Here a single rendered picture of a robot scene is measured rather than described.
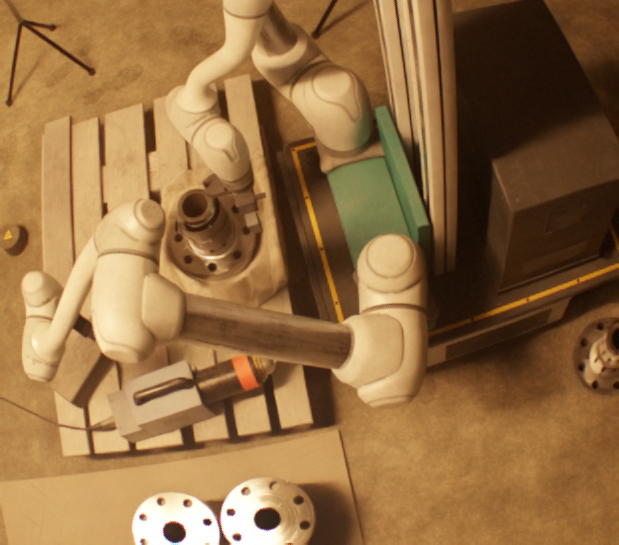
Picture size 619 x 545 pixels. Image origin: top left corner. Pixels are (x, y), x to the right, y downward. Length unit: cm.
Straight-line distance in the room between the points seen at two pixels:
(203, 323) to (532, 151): 79
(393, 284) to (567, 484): 99
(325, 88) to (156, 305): 75
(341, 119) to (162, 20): 141
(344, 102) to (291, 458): 105
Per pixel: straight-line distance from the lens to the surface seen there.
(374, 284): 182
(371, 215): 217
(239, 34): 172
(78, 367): 247
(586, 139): 185
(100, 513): 261
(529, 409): 247
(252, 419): 236
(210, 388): 226
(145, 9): 339
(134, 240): 160
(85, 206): 277
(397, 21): 170
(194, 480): 251
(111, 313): 155
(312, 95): 206
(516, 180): 177
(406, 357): 179
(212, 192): 213
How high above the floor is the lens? 240
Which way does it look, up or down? 64 degrees down
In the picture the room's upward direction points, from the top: 22 degrees counter-clockwise
